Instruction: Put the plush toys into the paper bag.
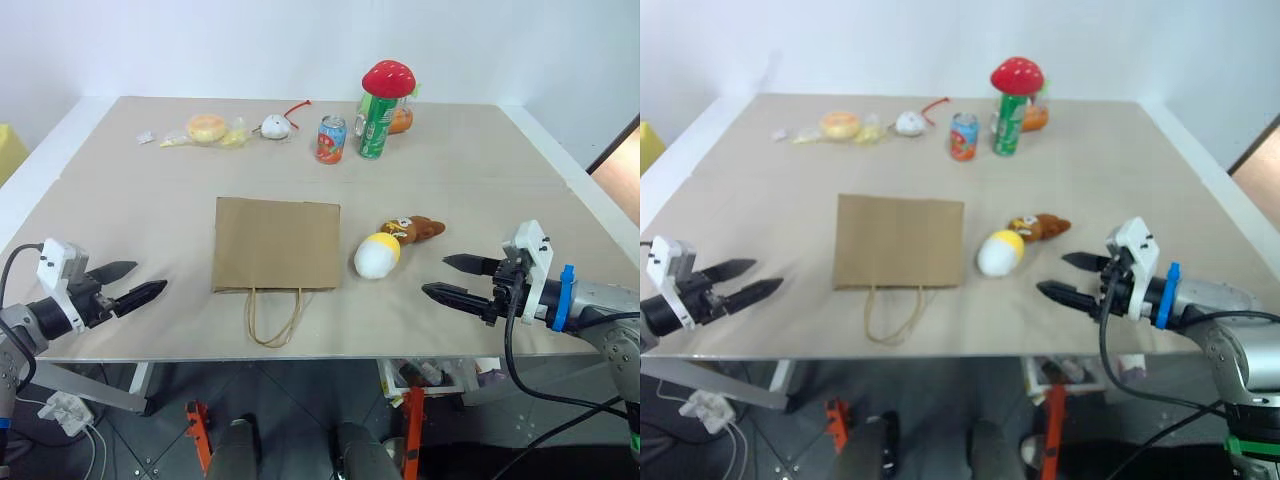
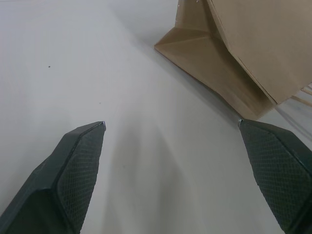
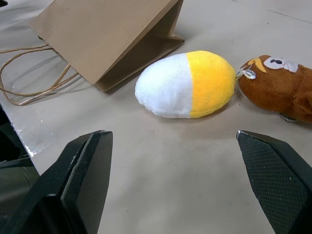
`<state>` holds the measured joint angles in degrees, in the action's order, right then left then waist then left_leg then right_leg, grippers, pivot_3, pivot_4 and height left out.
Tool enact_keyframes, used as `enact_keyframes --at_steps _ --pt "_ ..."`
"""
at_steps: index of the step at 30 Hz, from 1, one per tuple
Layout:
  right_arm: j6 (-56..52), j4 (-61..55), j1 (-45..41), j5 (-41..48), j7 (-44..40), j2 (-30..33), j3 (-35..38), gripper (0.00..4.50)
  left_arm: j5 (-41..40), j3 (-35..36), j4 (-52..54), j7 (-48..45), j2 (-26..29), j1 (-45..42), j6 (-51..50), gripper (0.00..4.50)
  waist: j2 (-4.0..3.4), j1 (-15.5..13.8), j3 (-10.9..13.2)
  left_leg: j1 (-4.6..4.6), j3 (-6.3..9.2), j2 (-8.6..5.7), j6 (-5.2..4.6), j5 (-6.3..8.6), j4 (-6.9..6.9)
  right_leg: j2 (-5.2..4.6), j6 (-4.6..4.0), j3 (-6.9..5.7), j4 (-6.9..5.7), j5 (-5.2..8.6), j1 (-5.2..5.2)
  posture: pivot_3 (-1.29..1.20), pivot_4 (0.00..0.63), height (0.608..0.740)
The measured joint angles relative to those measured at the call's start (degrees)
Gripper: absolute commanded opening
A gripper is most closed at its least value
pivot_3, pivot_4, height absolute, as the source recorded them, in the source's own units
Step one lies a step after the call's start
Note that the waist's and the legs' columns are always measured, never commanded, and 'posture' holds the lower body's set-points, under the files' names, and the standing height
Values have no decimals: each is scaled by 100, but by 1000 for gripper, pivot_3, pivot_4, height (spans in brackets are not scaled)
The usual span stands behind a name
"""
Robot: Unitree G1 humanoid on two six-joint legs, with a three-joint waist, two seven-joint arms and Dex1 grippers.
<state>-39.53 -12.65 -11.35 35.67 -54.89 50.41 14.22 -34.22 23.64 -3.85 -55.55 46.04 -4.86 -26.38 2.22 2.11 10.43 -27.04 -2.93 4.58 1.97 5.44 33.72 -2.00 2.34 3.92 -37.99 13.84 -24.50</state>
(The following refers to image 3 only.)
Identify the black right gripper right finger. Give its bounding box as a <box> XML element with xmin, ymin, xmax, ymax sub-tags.
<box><xmin>235</xmin><ymin>130</ymin><xmax>312</xmax><ymax>234</ymax></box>

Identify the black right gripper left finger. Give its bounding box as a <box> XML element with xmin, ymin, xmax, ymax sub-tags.
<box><xmin>0</xmin><ymin>130</ymin><xmax>114</xmax><ymax>234</ymax></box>

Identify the brown paper bag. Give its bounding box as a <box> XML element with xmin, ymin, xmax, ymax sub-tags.
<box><xmin>0</xmin><ymin>0</ymin><xmax>185</xmax><ymax>106</ymax></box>

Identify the dark rounded robot body part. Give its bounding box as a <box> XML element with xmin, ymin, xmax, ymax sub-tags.
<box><xmin>0</xmin><ymin>102</ymin><xmax>41</xmax><ymax>215</ymax></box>

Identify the brown owl plush toy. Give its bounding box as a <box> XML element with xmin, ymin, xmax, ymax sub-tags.
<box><xmin>235</xmin><ymin>55</ymin><xmax>312</xmax><ymax>123</ymax></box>

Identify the yellow and white plush egg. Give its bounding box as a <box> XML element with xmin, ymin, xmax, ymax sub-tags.
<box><xmin>135</xmin><ymin>50</ymin><xmax>236</xmax><ymax>119</ymax></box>

